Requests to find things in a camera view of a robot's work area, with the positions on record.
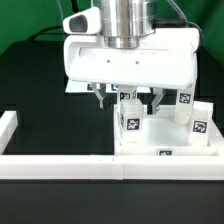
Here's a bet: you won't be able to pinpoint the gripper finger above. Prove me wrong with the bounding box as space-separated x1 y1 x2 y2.
147 88 166 115
92 83 113 110

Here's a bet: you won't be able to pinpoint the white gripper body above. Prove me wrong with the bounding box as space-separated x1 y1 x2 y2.
63 7 199 89

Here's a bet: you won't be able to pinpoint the white square table top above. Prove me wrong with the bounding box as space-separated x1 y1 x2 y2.
113 104 224 156

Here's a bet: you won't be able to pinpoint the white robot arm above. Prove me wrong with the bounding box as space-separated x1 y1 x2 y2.
63 0 202 114

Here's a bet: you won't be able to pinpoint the white U-shaped obstacle fence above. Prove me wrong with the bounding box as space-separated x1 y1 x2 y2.
0 111 224 180

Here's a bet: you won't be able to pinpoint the white marker base plate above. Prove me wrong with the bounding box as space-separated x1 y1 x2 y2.
65 80 151 93

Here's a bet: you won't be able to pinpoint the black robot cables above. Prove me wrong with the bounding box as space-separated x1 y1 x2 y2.
27 0 81 42

